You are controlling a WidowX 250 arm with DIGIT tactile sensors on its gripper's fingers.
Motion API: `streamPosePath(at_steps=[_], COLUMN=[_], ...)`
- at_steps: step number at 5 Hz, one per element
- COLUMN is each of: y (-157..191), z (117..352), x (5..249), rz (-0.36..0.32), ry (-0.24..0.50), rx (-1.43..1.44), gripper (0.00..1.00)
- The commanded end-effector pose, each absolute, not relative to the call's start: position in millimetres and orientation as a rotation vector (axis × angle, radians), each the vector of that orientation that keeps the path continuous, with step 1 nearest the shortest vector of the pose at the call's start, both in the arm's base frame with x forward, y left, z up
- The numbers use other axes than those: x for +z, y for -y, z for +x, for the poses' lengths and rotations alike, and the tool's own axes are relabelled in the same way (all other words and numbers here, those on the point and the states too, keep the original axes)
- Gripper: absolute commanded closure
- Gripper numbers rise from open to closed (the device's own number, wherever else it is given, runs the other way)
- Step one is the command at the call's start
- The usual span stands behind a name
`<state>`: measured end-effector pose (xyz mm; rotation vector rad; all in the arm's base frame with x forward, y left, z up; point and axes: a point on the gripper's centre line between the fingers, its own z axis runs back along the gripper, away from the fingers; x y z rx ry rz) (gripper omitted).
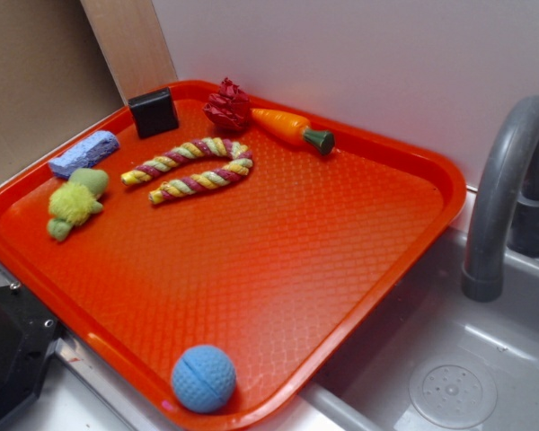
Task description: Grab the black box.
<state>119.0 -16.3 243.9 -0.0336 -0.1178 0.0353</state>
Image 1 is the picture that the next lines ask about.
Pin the green plush toy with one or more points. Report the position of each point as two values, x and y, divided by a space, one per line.
75 201

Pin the orange plastic carrot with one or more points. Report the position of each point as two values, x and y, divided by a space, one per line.
294 130

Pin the blue sponge block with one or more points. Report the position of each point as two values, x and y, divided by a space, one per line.
86 153

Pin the black box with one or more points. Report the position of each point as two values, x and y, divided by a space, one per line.
154 113

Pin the black metal mount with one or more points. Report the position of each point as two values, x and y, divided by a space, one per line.
28 338

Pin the multicolour rope toy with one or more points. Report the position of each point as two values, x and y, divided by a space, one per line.
192 168

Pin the sink drain cover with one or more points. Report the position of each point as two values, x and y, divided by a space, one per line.
453 392

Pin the blue dimpled ball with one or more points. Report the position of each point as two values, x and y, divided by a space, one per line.
203 379

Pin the red crumpled paper ball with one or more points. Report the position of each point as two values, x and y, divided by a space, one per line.
229 107

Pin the orange plastic tray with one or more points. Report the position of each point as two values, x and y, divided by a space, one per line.
276 270

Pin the grey toy sink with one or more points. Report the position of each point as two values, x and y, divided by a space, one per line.
425 314

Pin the grey faucet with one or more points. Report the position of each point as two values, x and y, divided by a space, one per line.
506 209

